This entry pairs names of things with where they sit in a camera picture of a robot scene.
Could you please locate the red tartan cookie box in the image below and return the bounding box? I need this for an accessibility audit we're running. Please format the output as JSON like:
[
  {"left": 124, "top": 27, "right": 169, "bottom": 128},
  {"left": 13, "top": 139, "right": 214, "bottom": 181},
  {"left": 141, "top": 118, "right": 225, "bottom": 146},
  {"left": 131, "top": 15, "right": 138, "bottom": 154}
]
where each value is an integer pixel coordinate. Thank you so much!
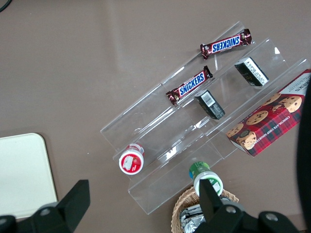
[{"left": 225, "top": 68, "right": 311, "bottom": 158}]

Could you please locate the green yogurt cup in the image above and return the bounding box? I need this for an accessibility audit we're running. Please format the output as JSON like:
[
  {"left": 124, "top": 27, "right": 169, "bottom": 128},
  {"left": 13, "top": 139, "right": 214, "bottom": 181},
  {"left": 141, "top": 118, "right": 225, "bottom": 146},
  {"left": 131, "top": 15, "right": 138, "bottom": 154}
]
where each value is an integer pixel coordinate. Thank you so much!
[{"left": 189, "top": 161, "right": 223, "bottom": 198}]

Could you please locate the small black carton box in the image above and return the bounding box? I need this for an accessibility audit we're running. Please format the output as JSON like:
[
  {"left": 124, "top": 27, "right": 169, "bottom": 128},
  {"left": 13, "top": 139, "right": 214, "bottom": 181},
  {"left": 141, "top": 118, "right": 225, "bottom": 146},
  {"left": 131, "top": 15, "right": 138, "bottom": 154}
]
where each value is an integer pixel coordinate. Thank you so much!
[
  {"left": 234, "top": 56, "right": 270, "bottom": 87},
  {"left": 194, "top": 89, "right": 226, "bottom": 120}
]

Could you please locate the blurred black cable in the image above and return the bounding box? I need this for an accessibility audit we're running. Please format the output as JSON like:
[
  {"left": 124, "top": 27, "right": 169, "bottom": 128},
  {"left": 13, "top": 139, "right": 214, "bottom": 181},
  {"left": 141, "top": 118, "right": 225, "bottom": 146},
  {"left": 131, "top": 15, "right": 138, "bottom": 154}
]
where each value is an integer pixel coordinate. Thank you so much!
[{"left": 294, "top": 79, "right": 311, "bottom": 230}]

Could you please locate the cream plastic tray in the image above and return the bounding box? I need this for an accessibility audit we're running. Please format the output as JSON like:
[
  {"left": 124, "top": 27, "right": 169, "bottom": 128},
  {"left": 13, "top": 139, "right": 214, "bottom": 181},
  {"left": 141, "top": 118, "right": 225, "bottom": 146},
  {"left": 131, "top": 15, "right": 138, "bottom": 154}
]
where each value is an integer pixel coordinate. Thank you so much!
[{"left": 0, "top": 133, "right": 59, "bottom": 219}]

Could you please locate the Snickers chocolate bar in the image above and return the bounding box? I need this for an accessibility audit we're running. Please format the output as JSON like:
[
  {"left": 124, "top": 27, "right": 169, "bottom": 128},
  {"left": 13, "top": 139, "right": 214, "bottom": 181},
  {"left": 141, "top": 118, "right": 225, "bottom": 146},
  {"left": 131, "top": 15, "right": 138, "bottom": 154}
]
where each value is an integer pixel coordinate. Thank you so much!
[
  {"left": 200, "top": 28, "right": 253, "bottom": 61},
  {"left": 166, "top": 65, "right": 214, "bottom": 106}
]

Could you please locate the clear acrylic stepped shelf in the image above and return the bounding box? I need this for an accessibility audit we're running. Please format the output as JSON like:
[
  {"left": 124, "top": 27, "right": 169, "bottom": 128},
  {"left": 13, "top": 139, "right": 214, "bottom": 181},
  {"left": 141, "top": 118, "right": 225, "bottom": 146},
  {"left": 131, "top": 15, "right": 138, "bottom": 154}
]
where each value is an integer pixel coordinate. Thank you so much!
[{"left": 100, "top": 21, "right": 311, "bottom": 216}]

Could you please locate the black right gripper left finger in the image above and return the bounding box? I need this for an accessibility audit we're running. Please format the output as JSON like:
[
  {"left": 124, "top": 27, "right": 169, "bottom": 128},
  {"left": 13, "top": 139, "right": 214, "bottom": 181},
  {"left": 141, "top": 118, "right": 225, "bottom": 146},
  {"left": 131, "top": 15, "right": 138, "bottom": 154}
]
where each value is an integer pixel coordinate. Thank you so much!
[{"left": 31, "top": 179, "right": 91, "bottom": 233}]

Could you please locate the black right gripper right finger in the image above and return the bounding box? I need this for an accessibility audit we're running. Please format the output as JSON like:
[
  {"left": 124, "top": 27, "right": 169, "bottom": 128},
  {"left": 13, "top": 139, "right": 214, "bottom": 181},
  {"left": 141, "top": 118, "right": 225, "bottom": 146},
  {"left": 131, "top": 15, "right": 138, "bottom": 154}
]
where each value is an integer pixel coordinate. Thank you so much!
[{"left": 196, "top": 179, "right": 259, "bottom": 233}]

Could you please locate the red lid yogurt cup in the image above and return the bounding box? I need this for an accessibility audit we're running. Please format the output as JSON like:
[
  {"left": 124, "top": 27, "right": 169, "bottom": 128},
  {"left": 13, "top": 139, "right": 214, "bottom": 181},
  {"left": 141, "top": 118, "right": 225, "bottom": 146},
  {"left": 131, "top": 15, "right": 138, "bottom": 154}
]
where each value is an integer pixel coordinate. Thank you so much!
[{"left": 118, "top": 143, "right": 146, "bottom": 175}]

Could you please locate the foil wrapped sandwich stack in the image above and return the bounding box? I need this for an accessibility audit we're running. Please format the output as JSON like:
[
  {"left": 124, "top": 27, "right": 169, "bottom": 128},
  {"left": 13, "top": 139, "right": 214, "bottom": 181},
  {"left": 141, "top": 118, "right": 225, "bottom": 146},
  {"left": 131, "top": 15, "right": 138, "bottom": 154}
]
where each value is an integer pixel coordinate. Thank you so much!
[{"left": 179, "top": 203, "right": 207, "bottom": 233}]

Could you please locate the wicker basket with foil packs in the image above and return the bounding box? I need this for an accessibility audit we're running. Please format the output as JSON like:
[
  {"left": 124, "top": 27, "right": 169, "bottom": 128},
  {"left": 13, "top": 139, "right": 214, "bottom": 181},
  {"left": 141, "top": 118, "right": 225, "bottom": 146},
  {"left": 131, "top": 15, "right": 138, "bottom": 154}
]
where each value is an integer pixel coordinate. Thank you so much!
[{"left": 171, "top": 186, "right": 240, "bottom": 233}]

